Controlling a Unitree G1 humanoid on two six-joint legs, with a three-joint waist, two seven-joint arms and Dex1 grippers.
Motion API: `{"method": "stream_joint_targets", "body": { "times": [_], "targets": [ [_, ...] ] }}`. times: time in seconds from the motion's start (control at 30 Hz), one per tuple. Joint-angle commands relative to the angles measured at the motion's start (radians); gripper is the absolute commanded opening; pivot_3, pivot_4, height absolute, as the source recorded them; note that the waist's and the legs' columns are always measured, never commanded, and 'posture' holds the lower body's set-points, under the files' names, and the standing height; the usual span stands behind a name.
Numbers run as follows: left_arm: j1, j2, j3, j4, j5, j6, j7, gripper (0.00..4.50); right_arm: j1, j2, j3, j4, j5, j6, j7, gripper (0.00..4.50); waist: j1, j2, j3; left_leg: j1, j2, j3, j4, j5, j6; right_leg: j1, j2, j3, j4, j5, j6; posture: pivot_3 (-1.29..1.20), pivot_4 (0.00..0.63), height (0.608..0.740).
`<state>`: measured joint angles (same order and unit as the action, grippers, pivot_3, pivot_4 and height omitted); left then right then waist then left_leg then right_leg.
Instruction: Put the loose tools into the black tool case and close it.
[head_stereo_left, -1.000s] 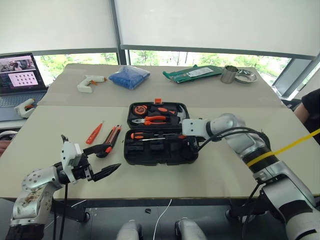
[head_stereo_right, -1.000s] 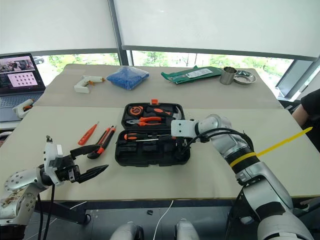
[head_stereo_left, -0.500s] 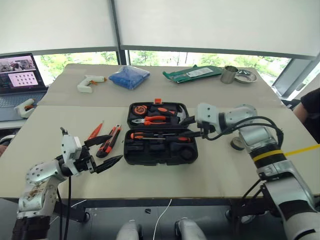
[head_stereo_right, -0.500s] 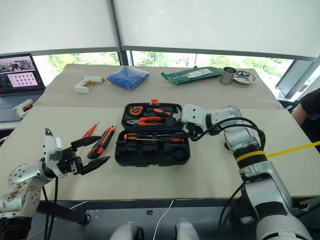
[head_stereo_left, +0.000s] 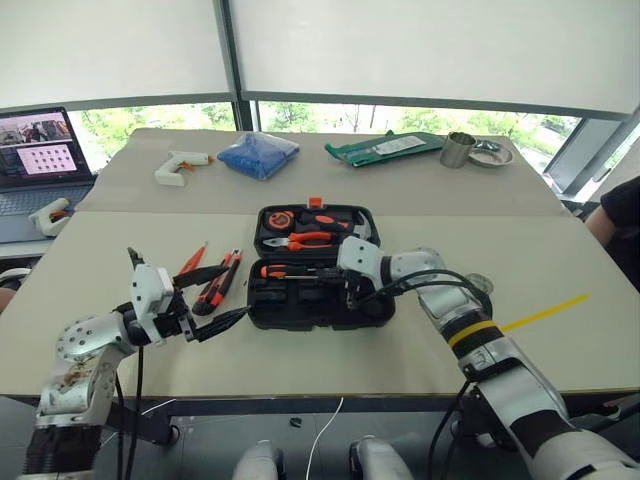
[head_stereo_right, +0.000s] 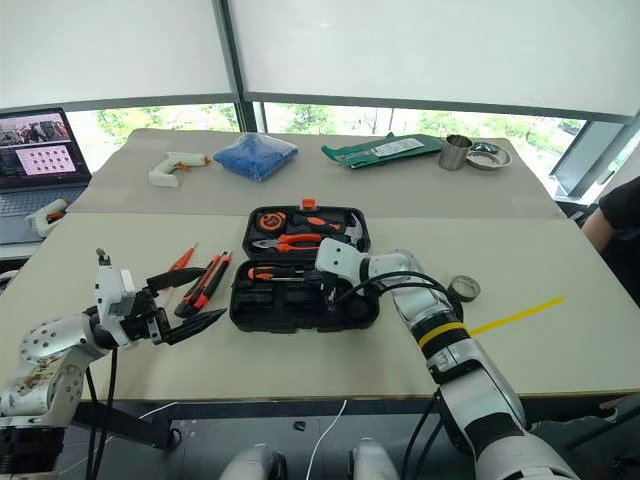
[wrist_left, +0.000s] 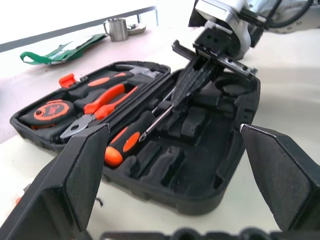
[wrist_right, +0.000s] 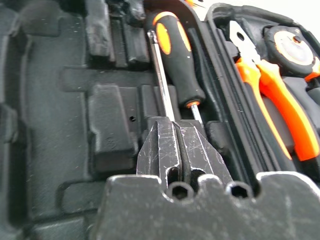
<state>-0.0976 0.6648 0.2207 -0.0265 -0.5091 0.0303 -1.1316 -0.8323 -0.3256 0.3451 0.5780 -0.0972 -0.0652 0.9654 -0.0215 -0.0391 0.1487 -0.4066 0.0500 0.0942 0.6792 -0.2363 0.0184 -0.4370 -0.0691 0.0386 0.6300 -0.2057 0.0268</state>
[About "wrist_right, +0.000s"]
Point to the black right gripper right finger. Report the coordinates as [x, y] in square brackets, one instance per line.
[202, 155]

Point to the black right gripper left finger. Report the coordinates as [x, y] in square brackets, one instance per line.
[160, 152]

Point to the silver metal screwdriver shaft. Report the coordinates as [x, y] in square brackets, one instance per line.
[160, 75]

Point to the black plastic tool case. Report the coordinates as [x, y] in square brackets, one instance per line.
[50, 100]

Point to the black and orange screwdriver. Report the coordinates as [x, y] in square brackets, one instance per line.
[180, 65]

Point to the black and orange tape measure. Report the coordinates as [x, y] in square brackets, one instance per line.
[292, 50]

